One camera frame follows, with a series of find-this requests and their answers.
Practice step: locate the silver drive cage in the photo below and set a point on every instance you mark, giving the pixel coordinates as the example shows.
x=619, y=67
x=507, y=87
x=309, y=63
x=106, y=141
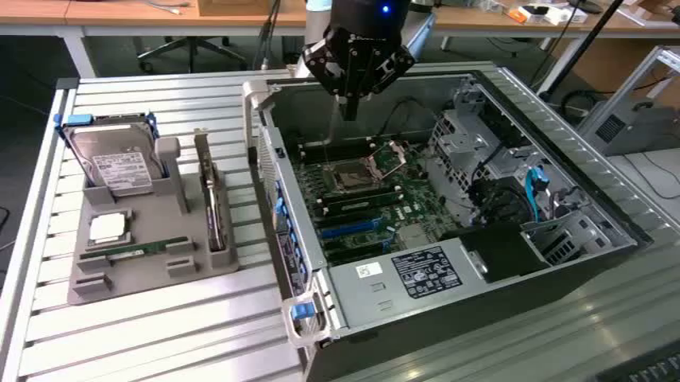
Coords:
x=463, y=139

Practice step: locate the grey parts rack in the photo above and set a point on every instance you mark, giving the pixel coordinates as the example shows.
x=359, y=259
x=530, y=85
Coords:
x=149, y=270

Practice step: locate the black keyboard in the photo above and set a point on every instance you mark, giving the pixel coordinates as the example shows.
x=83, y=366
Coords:
x=654, y=372

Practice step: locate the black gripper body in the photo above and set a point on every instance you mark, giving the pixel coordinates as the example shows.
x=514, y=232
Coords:
x=369, y=20

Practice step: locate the white small boxes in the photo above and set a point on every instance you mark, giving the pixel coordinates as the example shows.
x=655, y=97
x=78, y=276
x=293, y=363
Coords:
x=558, y=16

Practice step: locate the thin metal locking lever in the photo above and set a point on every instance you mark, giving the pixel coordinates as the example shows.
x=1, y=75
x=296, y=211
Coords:
x=325, y=153

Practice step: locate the open metal socket cover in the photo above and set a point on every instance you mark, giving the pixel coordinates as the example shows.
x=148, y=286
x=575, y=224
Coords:
x=391, y=157

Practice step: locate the open black PC case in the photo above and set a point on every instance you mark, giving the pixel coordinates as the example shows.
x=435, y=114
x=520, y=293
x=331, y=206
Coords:
x=452, y=330

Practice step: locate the hard disk with blue caddy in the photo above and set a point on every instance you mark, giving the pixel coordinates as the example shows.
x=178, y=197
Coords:
x=114, y=159

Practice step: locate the black office chair base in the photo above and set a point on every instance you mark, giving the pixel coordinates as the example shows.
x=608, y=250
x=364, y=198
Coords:
x=194, y=47

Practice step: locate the black RAM slot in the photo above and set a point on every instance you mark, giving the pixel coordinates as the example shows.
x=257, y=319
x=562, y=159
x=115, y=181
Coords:
x=361, y=193
x=335, y=155
x=335, y=143

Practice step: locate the black stand pole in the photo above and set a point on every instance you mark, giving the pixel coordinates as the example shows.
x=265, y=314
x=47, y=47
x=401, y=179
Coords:
x=579, y=44

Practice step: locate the green motherboard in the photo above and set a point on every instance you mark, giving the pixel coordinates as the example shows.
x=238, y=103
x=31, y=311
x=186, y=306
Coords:
x=420, y=199

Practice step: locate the CPU socket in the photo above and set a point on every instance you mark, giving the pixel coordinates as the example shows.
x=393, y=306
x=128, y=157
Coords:
x=351, y=179

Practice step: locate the orange small item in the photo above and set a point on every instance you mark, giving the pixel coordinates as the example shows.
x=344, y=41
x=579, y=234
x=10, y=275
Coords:
x=516, y=15

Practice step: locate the silver chipset heatsink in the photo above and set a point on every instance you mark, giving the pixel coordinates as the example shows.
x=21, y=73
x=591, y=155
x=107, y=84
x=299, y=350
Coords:
x=415, y=235

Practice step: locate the aluminium profile frame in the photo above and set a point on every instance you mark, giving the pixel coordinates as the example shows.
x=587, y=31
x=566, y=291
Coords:
x=659, y=59

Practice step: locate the pale corner fixture blue clip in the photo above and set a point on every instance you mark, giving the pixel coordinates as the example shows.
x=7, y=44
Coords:
x=300, y=330

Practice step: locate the silver disk bay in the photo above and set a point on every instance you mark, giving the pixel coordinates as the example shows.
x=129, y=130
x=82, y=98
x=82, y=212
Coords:
x=574, y=238

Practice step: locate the silver CPU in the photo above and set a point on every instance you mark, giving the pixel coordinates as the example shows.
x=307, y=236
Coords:
x=106, y=228

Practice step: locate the graphics card with metal bracket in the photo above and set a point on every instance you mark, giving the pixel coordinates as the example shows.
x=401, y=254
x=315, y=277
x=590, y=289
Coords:
x=216, y=207

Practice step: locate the black expansion slot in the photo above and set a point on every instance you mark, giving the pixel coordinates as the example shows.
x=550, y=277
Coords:
x=353, y=248
x=345, y=219

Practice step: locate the grey computer tower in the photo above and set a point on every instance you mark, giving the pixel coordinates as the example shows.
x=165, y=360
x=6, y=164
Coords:
x=638, y=127

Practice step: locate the green RAM stick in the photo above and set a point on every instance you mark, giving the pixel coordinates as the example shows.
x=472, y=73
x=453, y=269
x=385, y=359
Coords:
x=133, y=250
x=356, y=205

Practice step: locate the brown cardboard panel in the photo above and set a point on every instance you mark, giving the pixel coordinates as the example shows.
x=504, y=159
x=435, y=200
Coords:
x=611, y=59

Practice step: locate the silver power supply with label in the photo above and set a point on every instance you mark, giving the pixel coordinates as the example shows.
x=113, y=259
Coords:
x=372, y=294

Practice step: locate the wooden desk white frame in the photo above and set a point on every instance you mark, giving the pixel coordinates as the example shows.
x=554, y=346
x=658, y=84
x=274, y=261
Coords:
x=106, y=16
x=479, y=20

